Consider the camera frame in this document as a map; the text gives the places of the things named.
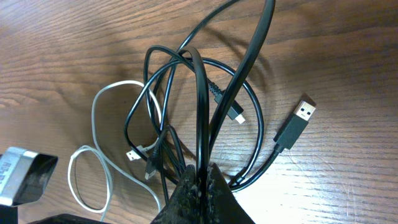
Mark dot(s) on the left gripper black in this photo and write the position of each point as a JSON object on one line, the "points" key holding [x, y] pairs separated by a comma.
{"points": [[67, 219]]}

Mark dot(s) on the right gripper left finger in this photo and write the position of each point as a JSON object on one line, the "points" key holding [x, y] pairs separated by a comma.
{"points": [[184, 204]]}

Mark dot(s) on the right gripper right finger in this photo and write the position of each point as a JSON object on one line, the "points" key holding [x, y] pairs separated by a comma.
{"points": [[221, 205]]}

